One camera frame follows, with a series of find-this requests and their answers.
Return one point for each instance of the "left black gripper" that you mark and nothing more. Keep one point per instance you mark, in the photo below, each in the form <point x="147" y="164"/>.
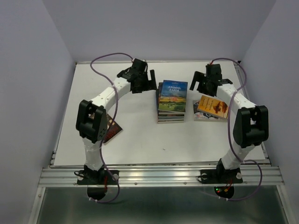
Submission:
<point x="147" y="86"/>

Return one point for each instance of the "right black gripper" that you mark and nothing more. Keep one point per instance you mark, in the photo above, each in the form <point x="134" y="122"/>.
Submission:
<point x="199" y="76"/>

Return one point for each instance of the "orange Huckleberry Finn book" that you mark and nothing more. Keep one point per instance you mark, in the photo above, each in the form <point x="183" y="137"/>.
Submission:
<point x="212" y="106"/>

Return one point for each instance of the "Animal Farm blue book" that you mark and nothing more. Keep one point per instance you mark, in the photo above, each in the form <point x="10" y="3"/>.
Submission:
<point x="177" y="88"/>

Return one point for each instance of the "Tale of Two Cities book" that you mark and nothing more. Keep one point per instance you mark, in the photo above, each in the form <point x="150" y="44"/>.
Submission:
<point x="171" y="114"/>

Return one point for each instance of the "Three Days to See book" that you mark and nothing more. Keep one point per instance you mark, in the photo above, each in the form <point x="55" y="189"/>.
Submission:
<point x="169" y="116"/>

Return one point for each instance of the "Nineteen Eighty-Four blue book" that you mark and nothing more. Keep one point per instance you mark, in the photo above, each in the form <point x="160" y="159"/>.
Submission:
<point x="170" y="119"/>

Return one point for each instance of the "dark red orange book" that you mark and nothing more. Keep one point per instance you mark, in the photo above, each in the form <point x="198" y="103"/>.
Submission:
<point x="113" y="131"/>

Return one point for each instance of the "floral cover white book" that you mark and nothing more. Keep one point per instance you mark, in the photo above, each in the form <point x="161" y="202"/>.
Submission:
<point x="202" y="116"/>

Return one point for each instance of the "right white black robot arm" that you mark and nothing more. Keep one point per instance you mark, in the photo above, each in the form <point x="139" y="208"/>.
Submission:
<point x="251" y="127"/>

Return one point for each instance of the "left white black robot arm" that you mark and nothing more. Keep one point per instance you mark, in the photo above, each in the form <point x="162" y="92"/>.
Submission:
<point x="92" y="123"/>

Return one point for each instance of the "white table board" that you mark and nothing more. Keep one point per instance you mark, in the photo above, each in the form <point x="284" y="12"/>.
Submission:
<point x="142" y="139"/>

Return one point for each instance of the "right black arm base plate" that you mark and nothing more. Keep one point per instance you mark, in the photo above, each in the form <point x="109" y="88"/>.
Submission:
<point x="212" y="176"/>

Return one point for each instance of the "aluminium front rail frame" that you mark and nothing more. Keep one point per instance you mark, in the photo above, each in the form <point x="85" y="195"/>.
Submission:
<point x="162" y="193"/>

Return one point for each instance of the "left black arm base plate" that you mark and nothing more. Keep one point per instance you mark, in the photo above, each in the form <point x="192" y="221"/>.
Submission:
<point x="104" y="178"/>

